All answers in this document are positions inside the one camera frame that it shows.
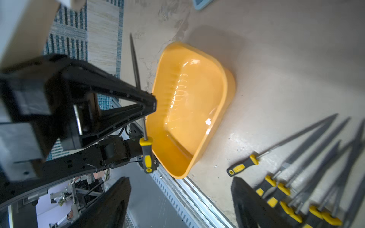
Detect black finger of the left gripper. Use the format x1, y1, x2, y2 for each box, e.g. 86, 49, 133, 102
61, 61, 157, 143

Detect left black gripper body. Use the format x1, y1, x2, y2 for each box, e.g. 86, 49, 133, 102
1, 54, 85, 182

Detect light blue calculator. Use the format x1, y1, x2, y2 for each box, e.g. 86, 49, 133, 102
193, 0, 213, 10

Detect yellow plastic storage tray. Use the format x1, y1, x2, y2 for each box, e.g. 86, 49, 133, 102
146, 42, 236, 179

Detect file tool horizontal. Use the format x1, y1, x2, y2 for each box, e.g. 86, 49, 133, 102
129, 33, 157, 174

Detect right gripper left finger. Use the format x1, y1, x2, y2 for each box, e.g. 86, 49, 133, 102
69, 177, 131, 228

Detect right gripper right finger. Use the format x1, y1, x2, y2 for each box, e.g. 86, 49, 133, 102
231, 177, 291, 228

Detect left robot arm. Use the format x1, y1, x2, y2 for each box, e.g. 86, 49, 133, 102
1, 54, 157, 208

